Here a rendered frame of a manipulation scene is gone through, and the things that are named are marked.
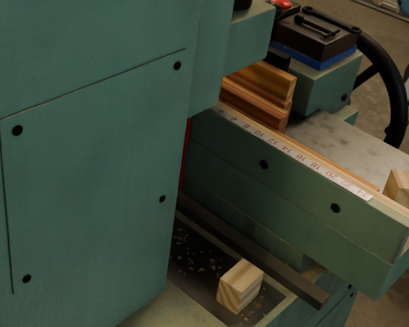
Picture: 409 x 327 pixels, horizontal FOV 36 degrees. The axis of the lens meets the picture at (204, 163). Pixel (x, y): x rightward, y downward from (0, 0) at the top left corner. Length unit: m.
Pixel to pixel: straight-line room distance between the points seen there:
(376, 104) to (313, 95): 2.02
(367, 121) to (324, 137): 1.90
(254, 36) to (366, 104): 2.14
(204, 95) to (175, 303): 0.24
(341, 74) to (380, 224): 0.32
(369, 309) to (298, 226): 1.19
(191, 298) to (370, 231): 0.22
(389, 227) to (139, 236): 0.26
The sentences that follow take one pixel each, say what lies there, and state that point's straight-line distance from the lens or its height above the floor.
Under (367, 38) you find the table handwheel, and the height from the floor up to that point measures 0.95.
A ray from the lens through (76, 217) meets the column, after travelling 0.53.
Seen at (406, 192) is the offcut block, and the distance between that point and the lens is 0.75.
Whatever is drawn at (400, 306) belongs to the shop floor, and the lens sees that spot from 1.97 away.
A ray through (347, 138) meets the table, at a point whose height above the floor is 0.90.
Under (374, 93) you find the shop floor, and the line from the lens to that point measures 2.99.
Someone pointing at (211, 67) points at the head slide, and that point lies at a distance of 0.65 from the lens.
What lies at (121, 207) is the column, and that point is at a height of 0.98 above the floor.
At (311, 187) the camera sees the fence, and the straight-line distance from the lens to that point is 0.71.
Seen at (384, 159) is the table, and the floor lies 0.90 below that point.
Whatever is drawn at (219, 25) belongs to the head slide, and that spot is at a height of 1.10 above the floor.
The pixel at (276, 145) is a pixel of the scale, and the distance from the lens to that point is 0.73.
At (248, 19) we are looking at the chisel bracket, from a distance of 0.74.
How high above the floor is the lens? 1.36
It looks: 37 degrees down
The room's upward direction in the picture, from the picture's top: 9 degrees clockwise
